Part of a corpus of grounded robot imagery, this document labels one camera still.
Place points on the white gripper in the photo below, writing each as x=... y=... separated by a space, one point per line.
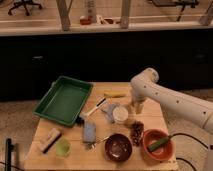
x=136 y=99

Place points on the yellow banana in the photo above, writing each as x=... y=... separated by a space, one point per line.
x=112 y=94

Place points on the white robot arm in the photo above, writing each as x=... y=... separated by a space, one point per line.
x=194 y=109

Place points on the green plastic cup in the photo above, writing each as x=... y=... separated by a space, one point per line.
x=62 y=147

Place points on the white lidded jar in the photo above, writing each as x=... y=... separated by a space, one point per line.
x=120 y=114

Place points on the green cucumber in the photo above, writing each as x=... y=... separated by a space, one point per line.
x=154 y=146

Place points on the dark purple bowl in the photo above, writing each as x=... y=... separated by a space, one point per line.
x=118 y=148

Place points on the metal spoon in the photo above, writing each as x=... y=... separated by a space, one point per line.
x=93 y=145

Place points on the blue sponge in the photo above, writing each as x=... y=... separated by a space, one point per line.
x=89 y=132

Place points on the orange bowl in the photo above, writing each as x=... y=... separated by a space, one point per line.
x=163 y=153

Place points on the green plastic tray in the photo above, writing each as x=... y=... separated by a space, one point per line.
x=64 y=100

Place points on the wooden black brush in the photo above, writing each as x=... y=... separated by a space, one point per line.
x=45 y=143

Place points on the red object on shelf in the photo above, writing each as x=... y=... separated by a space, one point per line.
x=85 y=21

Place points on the black stand bottom left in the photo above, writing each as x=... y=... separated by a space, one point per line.
x=8 y=153

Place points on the black office chair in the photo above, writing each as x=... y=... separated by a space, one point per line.
x=24 y=3

